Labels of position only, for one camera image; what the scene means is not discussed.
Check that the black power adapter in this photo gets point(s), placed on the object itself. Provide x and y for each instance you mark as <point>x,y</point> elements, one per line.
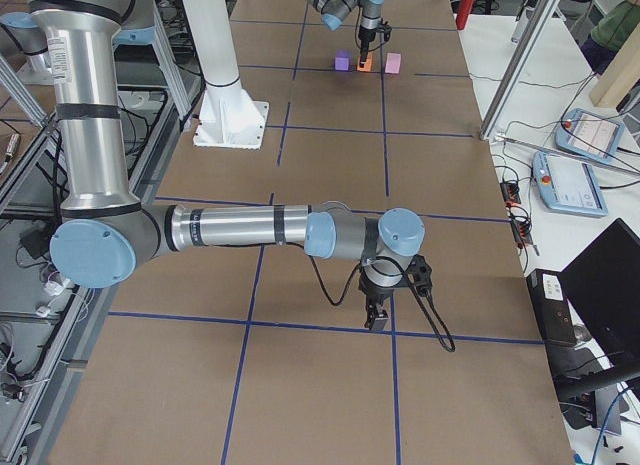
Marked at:
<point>36,241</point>

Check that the orange block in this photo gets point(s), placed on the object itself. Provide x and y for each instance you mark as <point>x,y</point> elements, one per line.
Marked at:
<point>366,65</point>

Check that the blue tape line lengthwise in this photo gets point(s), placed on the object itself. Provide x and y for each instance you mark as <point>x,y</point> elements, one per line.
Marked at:
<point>394,362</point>

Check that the aluminium frame post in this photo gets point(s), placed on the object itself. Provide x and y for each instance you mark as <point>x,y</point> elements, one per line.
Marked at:
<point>530,27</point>

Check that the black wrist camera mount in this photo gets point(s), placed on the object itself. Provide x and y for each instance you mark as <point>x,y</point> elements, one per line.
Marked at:
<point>420,272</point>

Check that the black laptop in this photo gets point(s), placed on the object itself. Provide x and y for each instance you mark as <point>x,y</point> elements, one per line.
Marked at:
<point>602,285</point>

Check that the blue tape line crosswise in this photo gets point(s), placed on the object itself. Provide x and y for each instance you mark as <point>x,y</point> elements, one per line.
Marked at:
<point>309,327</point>

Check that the wooden beam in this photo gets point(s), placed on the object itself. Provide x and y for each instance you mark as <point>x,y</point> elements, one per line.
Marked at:
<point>620,76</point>

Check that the person in green shirt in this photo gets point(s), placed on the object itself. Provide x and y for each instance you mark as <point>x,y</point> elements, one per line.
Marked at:
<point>607,38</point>

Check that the red fire extinguisher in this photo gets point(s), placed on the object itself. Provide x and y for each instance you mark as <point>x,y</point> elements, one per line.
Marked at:
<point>464,10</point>

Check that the black computer box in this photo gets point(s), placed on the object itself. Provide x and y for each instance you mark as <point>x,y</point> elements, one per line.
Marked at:
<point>551,308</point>

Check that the pink block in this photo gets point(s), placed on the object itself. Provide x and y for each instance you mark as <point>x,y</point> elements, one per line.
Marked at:
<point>393,63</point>

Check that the teach pendant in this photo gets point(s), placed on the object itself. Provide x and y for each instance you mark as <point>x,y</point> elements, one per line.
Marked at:
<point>569,186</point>
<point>586,134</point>

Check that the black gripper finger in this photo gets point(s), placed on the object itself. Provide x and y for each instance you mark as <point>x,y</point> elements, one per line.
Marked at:
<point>371,317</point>
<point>364,54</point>
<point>379,321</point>

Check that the purple block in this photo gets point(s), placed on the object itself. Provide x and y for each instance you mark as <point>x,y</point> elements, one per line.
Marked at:
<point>342,61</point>

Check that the aluminium rail frame left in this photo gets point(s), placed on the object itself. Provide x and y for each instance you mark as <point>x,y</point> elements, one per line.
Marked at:
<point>45,341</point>

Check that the orange black connector box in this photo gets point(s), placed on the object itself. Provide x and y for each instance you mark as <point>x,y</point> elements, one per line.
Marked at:
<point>511,192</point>

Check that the far teach pendant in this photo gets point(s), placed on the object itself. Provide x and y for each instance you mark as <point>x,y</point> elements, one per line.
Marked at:
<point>586,134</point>

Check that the near teach pendant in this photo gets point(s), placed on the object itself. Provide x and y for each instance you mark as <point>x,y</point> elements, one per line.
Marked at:
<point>569,186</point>

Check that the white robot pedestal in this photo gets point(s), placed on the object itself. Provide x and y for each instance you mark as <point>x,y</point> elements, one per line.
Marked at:
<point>228,116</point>

